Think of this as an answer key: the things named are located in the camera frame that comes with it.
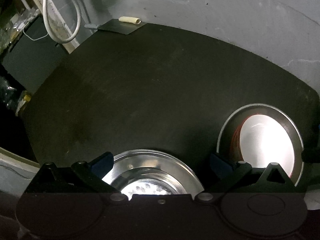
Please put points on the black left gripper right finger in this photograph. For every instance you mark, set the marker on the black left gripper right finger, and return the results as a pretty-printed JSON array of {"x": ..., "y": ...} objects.
[{"x": 248, "y": 179}]

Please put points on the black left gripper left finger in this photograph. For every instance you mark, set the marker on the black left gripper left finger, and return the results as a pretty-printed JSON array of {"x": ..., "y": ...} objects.
[{"x": 80, "y": 177}]

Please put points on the shiny steel plate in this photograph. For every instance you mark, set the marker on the shiny steel plate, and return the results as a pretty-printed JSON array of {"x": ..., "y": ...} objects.
[{"x": 151, "y": 172}]

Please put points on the dark rimmed steel plate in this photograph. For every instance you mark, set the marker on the dark rimmed steel plate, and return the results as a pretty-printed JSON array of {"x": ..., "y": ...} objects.
[{"x": 234, "y": 121}]

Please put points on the cream paper roll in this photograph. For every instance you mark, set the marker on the cream paper roll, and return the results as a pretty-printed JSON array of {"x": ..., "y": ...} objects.
[{"x": 130, "y": 20}]

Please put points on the dark grey flat panel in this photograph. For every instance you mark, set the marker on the dark grey flat panel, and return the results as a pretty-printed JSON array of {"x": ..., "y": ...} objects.
[{"x": 33, "y": 57}]

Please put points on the white bowl red rim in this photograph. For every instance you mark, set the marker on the white bowl red rim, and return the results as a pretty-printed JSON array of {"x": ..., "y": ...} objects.
[{"x": 261, "y": 140}]

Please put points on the grey metal sheet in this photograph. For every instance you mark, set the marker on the grey metal sheet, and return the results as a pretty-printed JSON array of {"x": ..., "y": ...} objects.
[{"x": 115, "y": 26}]

